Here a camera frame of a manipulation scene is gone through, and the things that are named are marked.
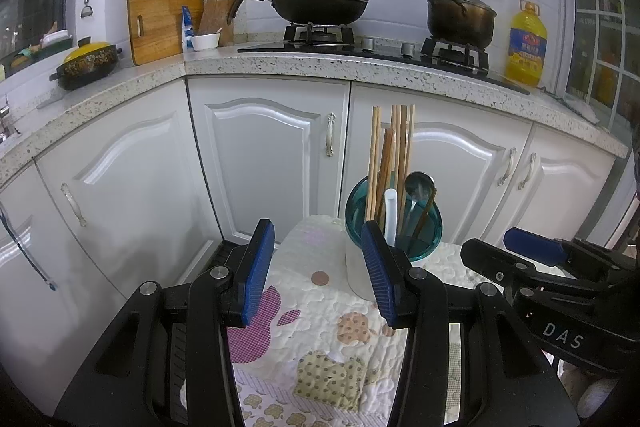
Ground metal faucet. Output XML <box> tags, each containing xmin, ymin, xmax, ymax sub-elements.
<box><xmin>0</xmin><ymin>97</ymin><xmax>23</xmax><ymax>142</ymax></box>

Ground patchwork quilt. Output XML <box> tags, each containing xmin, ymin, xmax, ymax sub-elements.
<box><xmin>225</xmin><ymin>214</ymin><xmax>566</xmax><ymax>427</ymax></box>

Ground black wok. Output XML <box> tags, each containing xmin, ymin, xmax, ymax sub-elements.
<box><xmin>214</xmin><ymin>0</ymin><xmax>372</xmax><ymax>26</ymax></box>

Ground white plastic spoon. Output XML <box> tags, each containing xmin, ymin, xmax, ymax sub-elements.
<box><xmin>384</xmin><ymin>188</ymin><xmax>400</xmax><ymax>247</ymax></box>

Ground blue white packet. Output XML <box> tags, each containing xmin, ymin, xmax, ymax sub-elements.
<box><xmin>181</xmin><ymin>4</ymin><xmax>197</xmax><ymax>54</ymax></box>

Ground white kitchen cabinets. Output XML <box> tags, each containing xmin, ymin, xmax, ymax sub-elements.
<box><xmin>0</xmin><ymin>44</ymin><xmax>631</xmax><ymax>192</ymax></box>

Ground green dish tray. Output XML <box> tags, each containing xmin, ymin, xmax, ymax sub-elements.
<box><xmin>0</xmin><ymin>29</ymin><xmax>76</xmax><ymax>80</ymax></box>

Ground white cabinet door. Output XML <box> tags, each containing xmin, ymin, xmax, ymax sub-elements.
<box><xmin>32</xmin><ymin>79</ymin><xmax>223</xmax><ymax>303</ymax></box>
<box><xmin>505</xmin><ymin>124</ymin><xmax>618</xmax><ymax>248</ymax></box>
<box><xmin>345</xmin><ymin>84</ymin><xmax>533</xmax><ymax>248</ymax></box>
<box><xmin>0</xmin><ymin>159</ymin><xmax>131</xmax><ymax>388</ymax></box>
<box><xmin>186</xmin><ymin>77</ymin><xmax>352</xmax><ymax>253</ymax></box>

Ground glass paned sliding door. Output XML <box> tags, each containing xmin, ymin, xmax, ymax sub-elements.
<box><xmin>552</xmin><ymin>0</ymin><xmax>640</xmax><ymax>148</ymax></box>

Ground floral utensil holder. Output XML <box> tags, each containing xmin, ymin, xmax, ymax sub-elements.
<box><xmin>344</xmin><ymin>174</ymin><xmax>445</xmax><ymax>303</ymax></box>

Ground yellow cooking oil bottle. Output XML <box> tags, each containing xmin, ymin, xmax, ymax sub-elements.
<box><xmin>505</xmin><ymin>0</ymin><xmax>547</xmax><ymax>88</ymax></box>

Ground wooden cutting board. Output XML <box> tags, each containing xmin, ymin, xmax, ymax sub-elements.
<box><xmin>126</xmin><ymin>0</ymin><xmax>206</xmax><ymax>66</ymax></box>

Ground white cloth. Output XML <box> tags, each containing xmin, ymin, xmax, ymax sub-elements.
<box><xmin>565</xmin><ymin>94</ymin><xmax>601</xmax><ymax>124</ymax></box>

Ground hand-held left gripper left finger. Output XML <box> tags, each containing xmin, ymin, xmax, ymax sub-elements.
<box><xmin>50</xmin><ymin>218</ymin><xmax>277</xmax><ymax>427</ymax></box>

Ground person's right hand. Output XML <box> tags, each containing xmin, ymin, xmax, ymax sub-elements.
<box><xmin>560</xmin><ymin>363</ymin><xmax>590</xmax><ymax>402</ymax></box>

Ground wooden chopstick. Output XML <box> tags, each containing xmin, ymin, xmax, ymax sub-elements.
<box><xmin>404</xmin><ymin>104</ymin><xmax>417</xmax><ymax>188</ymax></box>
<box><xmin>397</xmin><ymin>105</ymin><xmax>408</xmax><ymax>208</ymax></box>
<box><xmin>369</xmin><ymin>107</ymin><xmax>383</xmax><ymax>222</ymax></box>
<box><xmin>364</xmin><ymin>107</ymin><xmax>380</xmax><ymax>222</ymax></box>
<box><xmin>390</xmin><ymin>105</ymin><xmax>400</xmax><ymax>208</ymax></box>

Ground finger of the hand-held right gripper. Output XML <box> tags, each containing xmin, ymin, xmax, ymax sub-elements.
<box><xmin>460</xmin><ymin>237</ymin><xmax>552</xmax><ymax>291</ymax></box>
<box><xmin>502</xmin><ymin>227</ymin><xmax>576</xmax><ymax>268</ymax></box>

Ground metal spoon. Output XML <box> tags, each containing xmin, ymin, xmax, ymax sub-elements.
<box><xmin>404</xmin><ymin>172</ymin><xmax>436</xmax><ymax>238</ymax></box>

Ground wooden knife block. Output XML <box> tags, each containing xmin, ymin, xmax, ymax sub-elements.
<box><xmin>197</xmin><ymin>0</ymin><xmax>241</xmax><ymax>48</ymax></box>

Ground ornate cabinet door handle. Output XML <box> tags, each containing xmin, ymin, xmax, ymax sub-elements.
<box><xmin>496</xmin><ymin>148</ymin><xmax>518</xmax><ymax>188</ymax></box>
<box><xmin>60</xmin><ymin>183</ymin><xmax>88</xmax><ymax>228</ymax></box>
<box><xmin>325</xmin><ymin>112</ymin><xmax>338</xmax><ymax>158</ymax></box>
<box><xmin>516</xmin><ymin>152</ymin><xmax>538</xmax><ymax>190</ymax></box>

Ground dark cooking pot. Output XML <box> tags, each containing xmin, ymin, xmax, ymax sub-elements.
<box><xmin>426</xmin><ymin>4</ymin><xmax>498</xmax><ymax>50</ymax></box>

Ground black gas stove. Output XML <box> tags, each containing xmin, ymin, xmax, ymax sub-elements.
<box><xmin>237</xmin><ymin>24</ymin><xmax>531</xmax><ymax>95</ymax></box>

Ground small white bowl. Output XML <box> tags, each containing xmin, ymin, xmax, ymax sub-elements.
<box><xmin>191</xmin><ymin>33</ymin><xmax>222</xmax><ymax>52</ymax></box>

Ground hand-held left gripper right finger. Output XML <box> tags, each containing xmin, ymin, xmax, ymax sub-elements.
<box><xmin>361</xmin><ymin>221</ymin><xmax>581</xmax><ymax>427</ymax></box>

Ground yellow lidded casserole pot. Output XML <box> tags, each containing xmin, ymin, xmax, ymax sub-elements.
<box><xmin>49</xmin><ymin>37</ymin><xmax>123</xmax><ymax>92</ymax></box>

